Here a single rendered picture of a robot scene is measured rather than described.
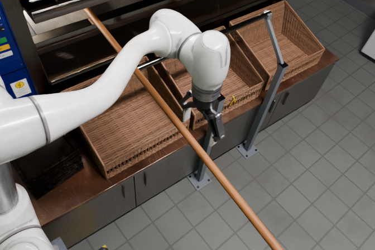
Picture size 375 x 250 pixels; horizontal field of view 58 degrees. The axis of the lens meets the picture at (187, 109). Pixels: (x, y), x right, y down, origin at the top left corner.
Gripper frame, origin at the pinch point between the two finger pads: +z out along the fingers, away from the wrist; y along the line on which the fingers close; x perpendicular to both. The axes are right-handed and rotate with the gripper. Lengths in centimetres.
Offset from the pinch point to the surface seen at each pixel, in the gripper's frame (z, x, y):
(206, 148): 86, 40, -25
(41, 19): -10, -17, -75
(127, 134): 73, 4, -57
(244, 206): 13.0, -2.9, 27.2
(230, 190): 13.0, -2.3, 20.0
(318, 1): 138, 314, -105
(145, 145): 62, 3, -38
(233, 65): 71, 94, -56
